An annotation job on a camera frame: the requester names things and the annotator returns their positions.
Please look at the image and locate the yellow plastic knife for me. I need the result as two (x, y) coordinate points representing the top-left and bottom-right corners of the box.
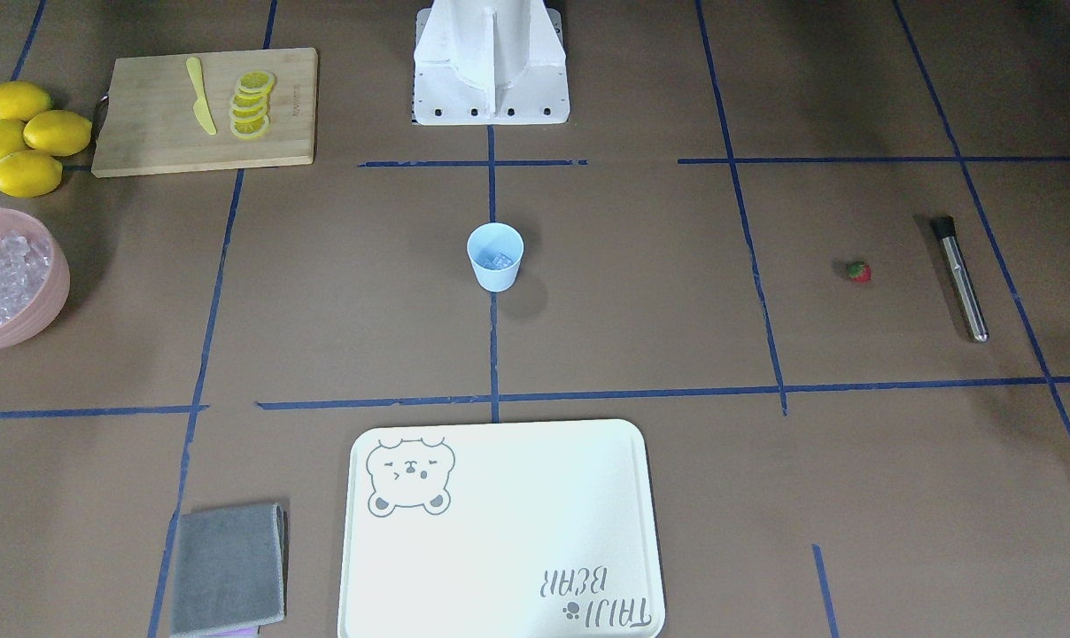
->
(184, 56), (218, 135)

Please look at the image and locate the whole yellow lemon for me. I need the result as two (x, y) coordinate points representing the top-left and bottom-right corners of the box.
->
(0, 120), (29, 160)
(22, 110), (93, 157)
(0, 81), (54, 122)
(0, 150), (64, 198)

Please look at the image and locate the white bear serving tray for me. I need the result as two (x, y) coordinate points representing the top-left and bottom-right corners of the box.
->
(337, 419), (666, 637)

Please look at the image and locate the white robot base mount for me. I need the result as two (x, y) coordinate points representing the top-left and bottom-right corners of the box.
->
(411, 1), (571, 126)

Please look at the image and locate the red strawberry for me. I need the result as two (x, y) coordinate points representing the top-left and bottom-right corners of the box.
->
(844, 260), (872, 284)

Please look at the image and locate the folded grey cloth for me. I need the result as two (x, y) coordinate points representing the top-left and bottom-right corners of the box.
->
(169, 502), (285, 637)

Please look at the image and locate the ice cube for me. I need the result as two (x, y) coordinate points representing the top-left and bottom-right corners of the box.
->
(479, 252), (515, 271)

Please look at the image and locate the pink bowl of ice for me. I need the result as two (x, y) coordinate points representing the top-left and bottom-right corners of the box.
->
(0, 207), (71, 348)

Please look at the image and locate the lemon slice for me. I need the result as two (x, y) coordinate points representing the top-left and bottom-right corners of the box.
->
(229, 113), (271, 141)
(229, 94), (269, 122)
(236, 70), (276, 97)

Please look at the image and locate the bamboo cutting board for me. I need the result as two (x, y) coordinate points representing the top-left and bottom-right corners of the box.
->
(92, 48), (319, 178)

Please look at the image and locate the light blue paper cup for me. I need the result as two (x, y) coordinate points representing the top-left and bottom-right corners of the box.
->
(467, 222), (524, 293)

